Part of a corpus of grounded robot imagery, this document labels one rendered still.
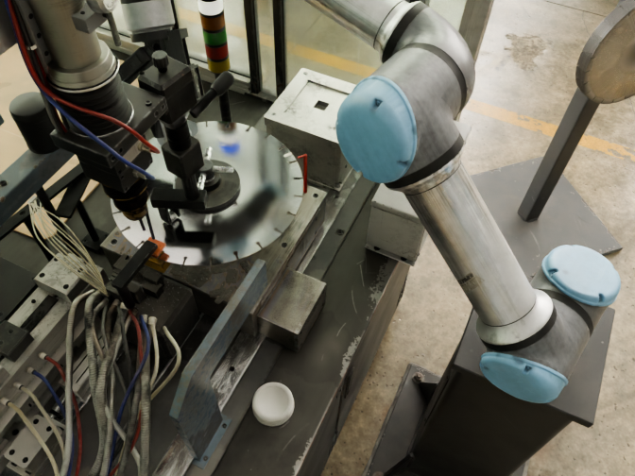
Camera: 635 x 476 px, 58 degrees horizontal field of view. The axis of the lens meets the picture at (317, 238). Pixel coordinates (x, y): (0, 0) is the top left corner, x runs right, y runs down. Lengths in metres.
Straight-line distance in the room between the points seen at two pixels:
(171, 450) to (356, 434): 0.88
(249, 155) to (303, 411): 0.46
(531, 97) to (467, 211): 2.12
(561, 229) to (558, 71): 0.99
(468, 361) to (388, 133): 0.54
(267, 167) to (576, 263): 0.54
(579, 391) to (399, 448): 0.77
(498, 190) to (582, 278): 1.43
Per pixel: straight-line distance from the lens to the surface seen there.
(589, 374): 1.15
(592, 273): 0.97
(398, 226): 1.08
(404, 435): 1.79
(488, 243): 0.79
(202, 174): 0.97
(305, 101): 1.24
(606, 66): 1.73
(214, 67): 1.20
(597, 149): 2.72
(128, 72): 1.00
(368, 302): 1.11
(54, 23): 0.63
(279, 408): 0.99
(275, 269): 1.02
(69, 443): 0.98
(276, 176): 1.02
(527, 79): 2.95
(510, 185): 2.39
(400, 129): 0.67
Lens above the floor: 1.70
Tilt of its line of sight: 54 degrees down
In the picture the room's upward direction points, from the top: 2 degrees clockwise
